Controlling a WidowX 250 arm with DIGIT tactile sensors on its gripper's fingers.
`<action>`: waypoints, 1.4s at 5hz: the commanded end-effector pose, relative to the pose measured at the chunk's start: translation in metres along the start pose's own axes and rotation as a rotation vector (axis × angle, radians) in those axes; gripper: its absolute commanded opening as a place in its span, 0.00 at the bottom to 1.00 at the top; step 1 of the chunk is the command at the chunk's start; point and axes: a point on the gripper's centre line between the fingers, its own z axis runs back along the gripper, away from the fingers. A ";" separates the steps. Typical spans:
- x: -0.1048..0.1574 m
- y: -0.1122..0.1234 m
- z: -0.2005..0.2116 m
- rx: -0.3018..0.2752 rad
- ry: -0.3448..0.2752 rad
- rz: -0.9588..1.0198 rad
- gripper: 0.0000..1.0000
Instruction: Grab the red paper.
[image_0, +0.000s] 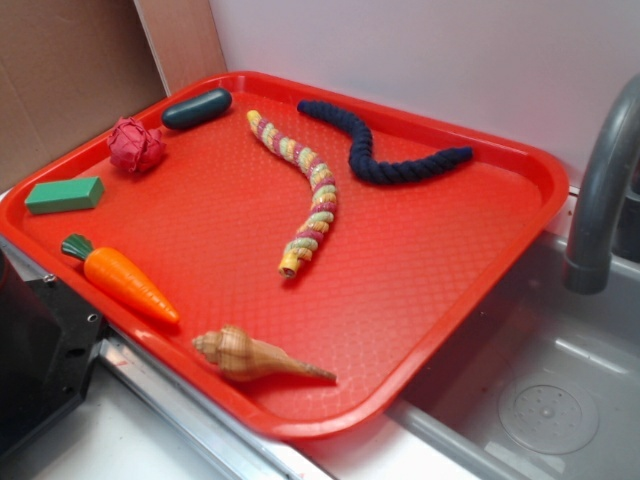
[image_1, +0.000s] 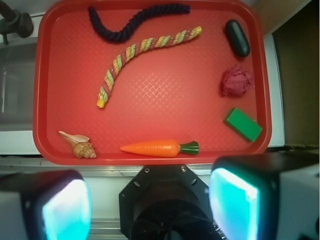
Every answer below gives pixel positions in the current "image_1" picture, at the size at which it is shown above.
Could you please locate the black octagonal mount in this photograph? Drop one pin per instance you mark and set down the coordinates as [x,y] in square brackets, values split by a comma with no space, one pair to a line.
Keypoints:
[167,202]

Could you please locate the green rectangular block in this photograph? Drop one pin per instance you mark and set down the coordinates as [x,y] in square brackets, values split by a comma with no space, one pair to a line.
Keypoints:
[243,124]

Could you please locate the orange toy carrot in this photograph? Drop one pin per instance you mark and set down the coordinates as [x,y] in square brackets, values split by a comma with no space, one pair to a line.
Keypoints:
[162,148]

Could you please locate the brown seashell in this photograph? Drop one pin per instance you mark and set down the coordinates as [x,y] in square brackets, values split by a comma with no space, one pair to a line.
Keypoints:
[80,145]

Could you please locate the red plastic tray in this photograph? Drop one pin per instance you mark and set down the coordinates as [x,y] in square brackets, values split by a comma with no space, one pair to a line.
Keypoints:
[171,93]

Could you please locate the red paper ball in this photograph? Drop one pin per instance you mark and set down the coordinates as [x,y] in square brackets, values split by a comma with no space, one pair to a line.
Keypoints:
[237,81]

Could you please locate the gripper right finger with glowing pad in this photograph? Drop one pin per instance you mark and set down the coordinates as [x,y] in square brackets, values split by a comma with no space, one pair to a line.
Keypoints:
[269,196]

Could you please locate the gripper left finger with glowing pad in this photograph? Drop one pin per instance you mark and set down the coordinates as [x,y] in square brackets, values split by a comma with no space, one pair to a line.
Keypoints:
[48,205]

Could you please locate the black oval case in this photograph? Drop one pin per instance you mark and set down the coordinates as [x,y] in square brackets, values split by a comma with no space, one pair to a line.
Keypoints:
[237,38]

